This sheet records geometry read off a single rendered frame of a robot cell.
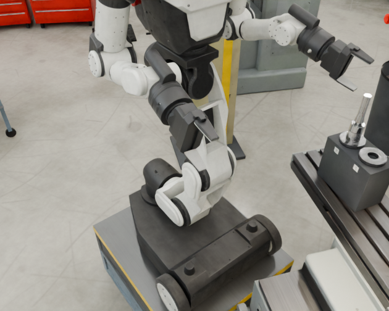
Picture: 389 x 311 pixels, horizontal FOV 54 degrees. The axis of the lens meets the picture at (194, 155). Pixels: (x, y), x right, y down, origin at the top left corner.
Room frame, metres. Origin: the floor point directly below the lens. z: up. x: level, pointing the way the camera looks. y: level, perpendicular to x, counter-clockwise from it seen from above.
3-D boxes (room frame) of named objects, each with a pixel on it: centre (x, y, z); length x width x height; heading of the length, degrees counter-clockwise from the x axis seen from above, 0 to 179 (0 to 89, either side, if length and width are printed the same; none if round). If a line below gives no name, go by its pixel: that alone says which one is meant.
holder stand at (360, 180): (1.02, -0.58, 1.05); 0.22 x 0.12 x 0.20; 23
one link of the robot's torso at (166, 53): (1.22, 0.06, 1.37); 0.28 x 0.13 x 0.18; 37
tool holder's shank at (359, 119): (1.06, -0.56, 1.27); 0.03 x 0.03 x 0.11
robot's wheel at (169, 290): (0.82, 0.09, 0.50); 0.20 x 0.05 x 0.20; 37
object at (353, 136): (1.06, -0.56, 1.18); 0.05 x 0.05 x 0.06
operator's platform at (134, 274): (1.17, 0.03, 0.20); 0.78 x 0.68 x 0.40; 37
